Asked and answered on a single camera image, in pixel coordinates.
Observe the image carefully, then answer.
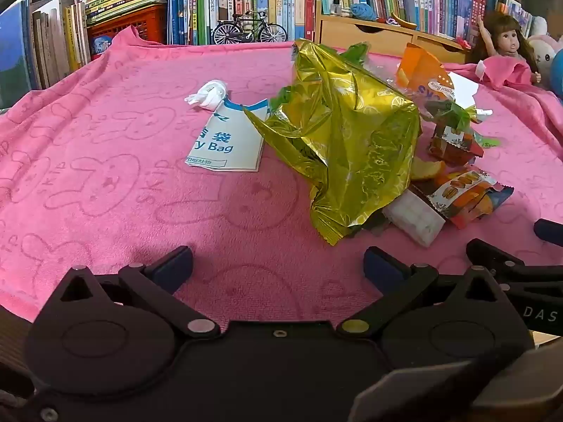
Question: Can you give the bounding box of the doll with brown hair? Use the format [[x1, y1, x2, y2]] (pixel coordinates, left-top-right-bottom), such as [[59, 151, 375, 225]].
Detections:
[[477, 11, 544, 84]]

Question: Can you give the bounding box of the orange white cardboard box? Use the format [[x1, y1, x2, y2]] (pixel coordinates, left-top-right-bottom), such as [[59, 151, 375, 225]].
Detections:
[[395, 43, 482, 108]]

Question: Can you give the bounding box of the orange peel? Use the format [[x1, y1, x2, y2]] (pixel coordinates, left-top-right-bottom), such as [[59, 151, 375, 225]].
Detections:
[[411, 157, 447, 181]]

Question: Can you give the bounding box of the crumpled white tissue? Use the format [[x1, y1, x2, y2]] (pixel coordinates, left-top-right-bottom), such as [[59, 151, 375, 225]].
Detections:
[[184, 80, 227, 110]]

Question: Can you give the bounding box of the white plastic tray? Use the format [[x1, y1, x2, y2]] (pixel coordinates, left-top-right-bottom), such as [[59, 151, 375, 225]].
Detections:
[[382, 189, 447, 247]]

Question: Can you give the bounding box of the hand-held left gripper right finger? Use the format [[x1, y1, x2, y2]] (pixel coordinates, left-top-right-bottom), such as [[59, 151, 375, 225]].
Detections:
[[336, 246, 507, 340]]

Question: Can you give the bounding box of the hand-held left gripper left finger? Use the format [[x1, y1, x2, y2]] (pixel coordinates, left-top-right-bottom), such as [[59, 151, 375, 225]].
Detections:
[[57, 245, 221, 340]]

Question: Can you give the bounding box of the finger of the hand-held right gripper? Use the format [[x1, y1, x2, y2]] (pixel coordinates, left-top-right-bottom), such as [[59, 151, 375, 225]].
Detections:
[[534, 219, 563, 247], [465, 238, 563, 300]]

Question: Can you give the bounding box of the white paper bag blue print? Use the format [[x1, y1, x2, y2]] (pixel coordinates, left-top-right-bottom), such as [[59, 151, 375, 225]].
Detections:
[[185, 97, 270, 172]]

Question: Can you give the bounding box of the wooden drawer organizer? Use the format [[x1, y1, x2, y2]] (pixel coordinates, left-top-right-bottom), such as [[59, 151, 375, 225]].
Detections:
[[314, 0, 469, 64]]

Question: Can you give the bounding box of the red plastic crate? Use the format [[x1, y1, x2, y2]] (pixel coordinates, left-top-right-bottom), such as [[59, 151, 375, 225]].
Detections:
[[87, 4, 170, 49]]

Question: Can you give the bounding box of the pink printed towel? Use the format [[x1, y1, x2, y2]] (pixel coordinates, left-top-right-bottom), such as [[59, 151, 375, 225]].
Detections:
[[0, 26, 563, 322]]

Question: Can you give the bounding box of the miniature black bicycle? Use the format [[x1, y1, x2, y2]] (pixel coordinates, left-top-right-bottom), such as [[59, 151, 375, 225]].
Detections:
[[211, 10, 289, 45]]

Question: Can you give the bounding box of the gold green foil bag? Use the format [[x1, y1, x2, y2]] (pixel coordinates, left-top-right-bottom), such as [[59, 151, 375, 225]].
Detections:
[[243, 39, 422, 247]]

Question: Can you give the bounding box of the orange snack packet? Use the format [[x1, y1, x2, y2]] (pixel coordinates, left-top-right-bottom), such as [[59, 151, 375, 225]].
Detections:
[[409, 167, 515, 229]]

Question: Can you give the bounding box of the row of worn upright books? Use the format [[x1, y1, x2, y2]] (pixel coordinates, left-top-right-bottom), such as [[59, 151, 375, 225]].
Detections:
[[0, 0, 93, 102]]

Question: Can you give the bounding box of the white pink plush toy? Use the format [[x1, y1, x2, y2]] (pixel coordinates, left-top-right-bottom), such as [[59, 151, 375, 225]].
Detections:
[[528, 33, 563, 97]]

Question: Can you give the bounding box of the blue knitted ball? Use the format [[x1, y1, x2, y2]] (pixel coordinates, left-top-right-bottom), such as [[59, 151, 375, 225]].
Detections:
[[349, 4, 379, 22]]

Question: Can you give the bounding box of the red green snack wrapper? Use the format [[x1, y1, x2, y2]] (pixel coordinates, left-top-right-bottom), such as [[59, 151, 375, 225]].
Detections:
[[424, 99, 502, 165]]

